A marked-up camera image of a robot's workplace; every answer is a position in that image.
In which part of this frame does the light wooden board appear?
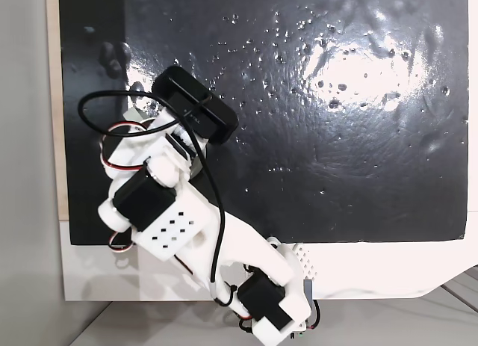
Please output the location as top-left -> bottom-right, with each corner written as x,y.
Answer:
45,0 -> 70,223

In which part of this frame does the black textured mat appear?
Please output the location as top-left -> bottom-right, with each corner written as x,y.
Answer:
58,0 -> 470,247

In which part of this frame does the white board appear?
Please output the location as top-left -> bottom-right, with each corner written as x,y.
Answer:
59,218 -> 478,302

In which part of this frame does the black oval camera box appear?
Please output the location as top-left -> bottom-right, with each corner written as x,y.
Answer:
151,64 -> 240,144

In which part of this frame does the black camera cable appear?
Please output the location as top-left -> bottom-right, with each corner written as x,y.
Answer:
77,88 -> 227,287

